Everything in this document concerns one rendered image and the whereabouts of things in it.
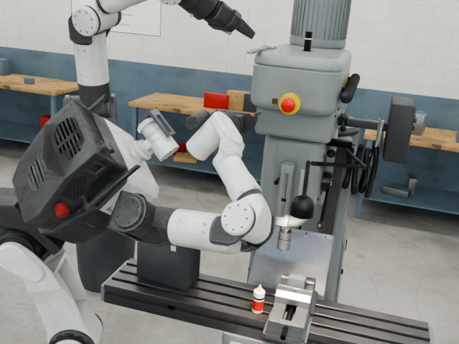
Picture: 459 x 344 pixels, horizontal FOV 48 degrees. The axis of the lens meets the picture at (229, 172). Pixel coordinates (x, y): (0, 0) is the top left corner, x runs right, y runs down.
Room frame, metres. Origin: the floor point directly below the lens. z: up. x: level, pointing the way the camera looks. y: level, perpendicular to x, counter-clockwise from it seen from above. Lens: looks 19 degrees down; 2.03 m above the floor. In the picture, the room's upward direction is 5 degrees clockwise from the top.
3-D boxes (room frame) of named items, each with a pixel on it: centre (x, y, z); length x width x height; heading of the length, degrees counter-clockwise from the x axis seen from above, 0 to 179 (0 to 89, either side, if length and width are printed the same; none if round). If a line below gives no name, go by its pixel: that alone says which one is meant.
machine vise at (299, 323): (1.63, -0.27, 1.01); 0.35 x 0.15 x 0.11; 166
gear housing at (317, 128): (1.72, -0.22, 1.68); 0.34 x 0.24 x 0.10; 165
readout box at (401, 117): (1.88, -0.61, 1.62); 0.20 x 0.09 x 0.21; 165
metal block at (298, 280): (1.66, -0.27, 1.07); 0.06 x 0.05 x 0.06; 76
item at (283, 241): (1.68, -0.21, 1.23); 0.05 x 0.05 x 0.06
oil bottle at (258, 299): (1.63, -0.14, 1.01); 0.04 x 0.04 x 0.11
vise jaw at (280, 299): (1.61, -0.26, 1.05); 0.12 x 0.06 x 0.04; 76
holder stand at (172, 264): (1.83, 0.21, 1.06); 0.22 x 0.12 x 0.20; 68
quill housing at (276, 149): (1.68, -0.22, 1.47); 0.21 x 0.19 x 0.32; 75
